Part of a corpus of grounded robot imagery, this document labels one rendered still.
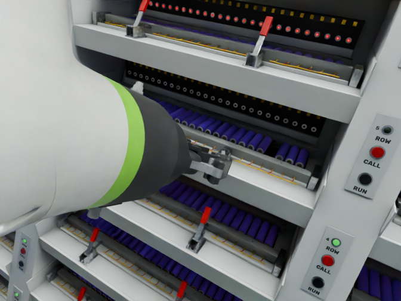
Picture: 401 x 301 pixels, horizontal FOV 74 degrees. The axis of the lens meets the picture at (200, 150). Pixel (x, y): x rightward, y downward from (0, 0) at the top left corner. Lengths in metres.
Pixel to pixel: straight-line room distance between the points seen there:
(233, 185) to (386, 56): 0.31
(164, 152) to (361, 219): 0.36
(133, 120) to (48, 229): 0.74
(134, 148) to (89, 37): 0.55
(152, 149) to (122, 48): 0.46
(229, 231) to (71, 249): 0.44
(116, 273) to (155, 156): 0.60
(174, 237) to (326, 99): 0.40
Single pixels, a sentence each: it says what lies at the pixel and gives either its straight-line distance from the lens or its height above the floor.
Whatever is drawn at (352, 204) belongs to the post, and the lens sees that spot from 0.48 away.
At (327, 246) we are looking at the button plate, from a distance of 0.50.
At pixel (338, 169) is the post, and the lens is 0.47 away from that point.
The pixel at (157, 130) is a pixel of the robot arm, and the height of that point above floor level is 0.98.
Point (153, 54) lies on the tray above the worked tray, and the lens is 0.57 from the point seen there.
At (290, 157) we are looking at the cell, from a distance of 0.56.
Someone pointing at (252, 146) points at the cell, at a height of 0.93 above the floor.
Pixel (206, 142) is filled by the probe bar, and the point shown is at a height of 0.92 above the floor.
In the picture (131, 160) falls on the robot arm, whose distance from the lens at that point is 0.17.
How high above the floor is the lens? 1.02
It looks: 13 degrees down
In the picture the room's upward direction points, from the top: 17 degrees clockwise
